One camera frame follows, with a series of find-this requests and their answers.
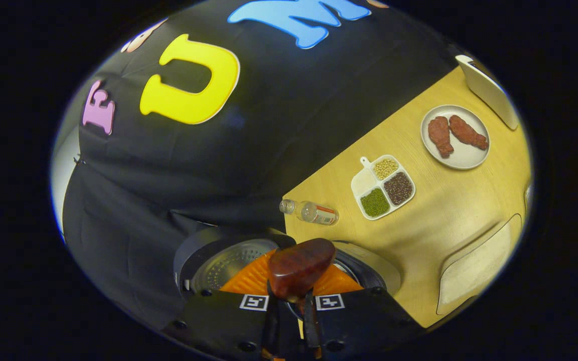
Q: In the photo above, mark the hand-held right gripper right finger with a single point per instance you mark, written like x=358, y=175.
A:
x=310, y=326

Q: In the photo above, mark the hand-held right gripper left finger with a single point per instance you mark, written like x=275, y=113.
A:
x=270, y=326

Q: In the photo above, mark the dark wooden spoon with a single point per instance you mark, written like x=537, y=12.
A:
x=299, y=265

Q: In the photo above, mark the dark grey rice cooker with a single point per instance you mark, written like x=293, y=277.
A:
x=224, y=263

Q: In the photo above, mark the rectangular tray of rice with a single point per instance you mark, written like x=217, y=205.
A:
x=474, y=271

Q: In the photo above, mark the small clear bottle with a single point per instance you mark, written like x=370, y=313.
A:
x=314, y=212

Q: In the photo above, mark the green beans pile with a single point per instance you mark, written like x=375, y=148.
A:
x=374, y=202

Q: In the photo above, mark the white divided dish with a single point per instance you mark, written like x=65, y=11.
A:
x=364, y=181

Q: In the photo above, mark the dark red beans pile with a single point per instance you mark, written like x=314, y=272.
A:
x=398, y=187

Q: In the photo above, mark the yellow beans pile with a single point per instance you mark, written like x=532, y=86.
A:
x=385, y=168

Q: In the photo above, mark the white round plate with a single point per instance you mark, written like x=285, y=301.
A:
x=464, y=158

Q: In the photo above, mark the red meat piece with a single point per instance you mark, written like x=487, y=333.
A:
x=440, y=135
x=467, y=132

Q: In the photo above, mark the white toaster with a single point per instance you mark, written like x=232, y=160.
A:
x=489, y=93

